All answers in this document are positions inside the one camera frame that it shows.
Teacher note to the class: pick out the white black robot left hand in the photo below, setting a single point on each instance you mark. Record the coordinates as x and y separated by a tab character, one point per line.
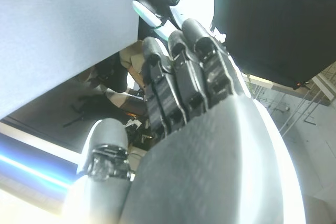
210	161

